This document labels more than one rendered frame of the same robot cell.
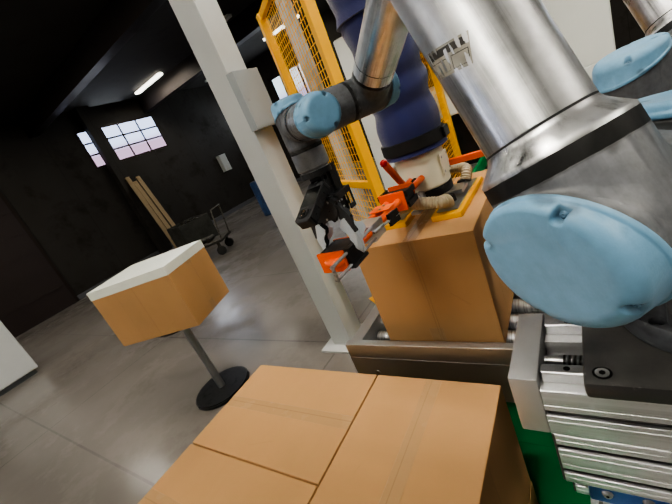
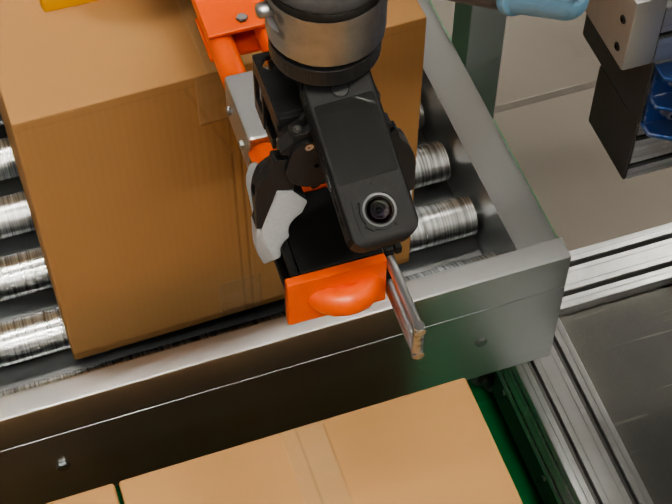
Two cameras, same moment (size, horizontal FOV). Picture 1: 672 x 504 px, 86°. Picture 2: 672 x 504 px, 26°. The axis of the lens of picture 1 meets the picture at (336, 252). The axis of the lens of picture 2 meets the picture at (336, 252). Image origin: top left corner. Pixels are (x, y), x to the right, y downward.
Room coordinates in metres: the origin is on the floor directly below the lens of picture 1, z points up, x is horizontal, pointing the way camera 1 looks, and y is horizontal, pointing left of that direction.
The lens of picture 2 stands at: (0.46, 0.51, 1.93)
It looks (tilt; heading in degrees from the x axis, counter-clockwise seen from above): 54 degrees down; 302
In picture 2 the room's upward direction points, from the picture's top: straight up
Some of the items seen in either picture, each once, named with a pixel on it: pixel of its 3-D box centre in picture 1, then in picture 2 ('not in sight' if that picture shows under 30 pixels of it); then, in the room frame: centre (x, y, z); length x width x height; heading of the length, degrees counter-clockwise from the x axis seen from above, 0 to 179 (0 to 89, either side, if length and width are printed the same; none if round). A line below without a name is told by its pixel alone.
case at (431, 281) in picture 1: (447, 251); (157, 7); (1.27, -0.40, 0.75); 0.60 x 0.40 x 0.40; 142
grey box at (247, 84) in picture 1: (254, 99); not in sight; (2.13, 0.07, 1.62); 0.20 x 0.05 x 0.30; 141
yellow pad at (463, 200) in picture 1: (457, 193); not in sight; (1.20, -0.47, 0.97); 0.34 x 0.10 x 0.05; 140
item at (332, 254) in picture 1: (341, 254); (319, 248); (0.80, -0.01, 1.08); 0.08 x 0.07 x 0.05; 140
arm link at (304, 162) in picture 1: (310, 160); (320, 7); (0.81, -0.03, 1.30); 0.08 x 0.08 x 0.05
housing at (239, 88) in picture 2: (368, 230); (275, 117); (0.90, -0.10, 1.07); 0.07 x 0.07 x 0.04; 50
